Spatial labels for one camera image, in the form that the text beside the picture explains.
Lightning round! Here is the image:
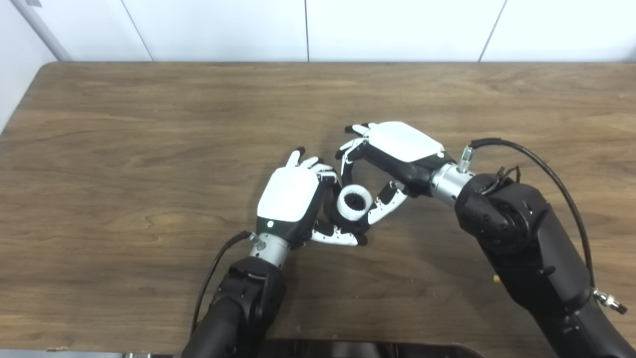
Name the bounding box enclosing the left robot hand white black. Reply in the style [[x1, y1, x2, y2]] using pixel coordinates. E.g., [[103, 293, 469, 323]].
[[255, 147, 369, 249]]

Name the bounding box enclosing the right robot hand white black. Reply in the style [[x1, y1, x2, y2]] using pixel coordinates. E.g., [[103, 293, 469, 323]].
[[335, 121, 457, 225]]

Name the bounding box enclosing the round black part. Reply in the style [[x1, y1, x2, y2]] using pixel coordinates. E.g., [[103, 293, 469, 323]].
[[323, 186, 379, 235]]

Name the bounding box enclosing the white ring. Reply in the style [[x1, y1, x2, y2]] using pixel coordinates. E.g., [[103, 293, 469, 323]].
[[337, 184, 374, 222]]

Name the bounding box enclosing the black robot torso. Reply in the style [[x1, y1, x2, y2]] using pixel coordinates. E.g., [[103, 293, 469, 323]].
[[258, 340, 487, 358]]

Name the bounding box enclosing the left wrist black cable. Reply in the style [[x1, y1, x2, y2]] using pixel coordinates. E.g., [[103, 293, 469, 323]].
[[190, 230, 264, 335]]

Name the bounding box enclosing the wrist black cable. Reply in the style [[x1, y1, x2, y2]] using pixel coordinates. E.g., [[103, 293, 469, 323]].
[[458, 138, 628, 315], [190, 230, 264, 335]]

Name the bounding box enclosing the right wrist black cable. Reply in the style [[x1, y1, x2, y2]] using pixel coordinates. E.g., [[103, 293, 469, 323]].
[[458, 138, 628, 315]]

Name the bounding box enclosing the grey wall corner post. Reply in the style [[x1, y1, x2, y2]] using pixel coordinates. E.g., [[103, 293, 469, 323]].
[[10, 0, 74, 62]]

